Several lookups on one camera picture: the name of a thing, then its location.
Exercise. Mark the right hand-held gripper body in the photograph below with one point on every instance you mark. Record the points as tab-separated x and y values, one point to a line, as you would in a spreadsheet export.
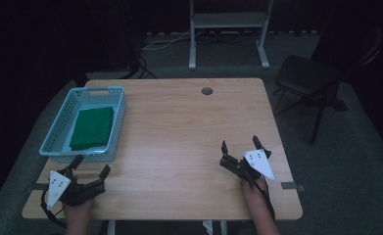
241	166

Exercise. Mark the black folding chair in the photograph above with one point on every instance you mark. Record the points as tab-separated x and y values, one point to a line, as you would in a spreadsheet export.
306	76

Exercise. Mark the person's left hand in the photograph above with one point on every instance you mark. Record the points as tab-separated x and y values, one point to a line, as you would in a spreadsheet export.
78	210

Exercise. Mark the grey metal stand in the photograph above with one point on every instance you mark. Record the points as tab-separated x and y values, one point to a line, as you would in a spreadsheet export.
228	20

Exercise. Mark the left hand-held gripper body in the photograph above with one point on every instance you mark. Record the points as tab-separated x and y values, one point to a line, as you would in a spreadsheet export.
76	192

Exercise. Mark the grey tape strip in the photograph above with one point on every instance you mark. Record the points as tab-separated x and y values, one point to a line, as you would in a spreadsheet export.
290	185
40	186

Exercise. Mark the light blue plastic basket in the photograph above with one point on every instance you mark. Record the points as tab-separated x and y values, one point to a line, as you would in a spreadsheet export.
65	130

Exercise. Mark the green cloth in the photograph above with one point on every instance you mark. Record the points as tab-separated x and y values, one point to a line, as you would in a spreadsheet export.
92	128

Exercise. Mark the person's right hand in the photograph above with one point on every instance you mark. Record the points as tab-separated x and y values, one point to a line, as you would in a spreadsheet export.
254	196

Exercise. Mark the white table leg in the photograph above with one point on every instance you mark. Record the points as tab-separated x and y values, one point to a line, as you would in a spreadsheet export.
223	227
110	227

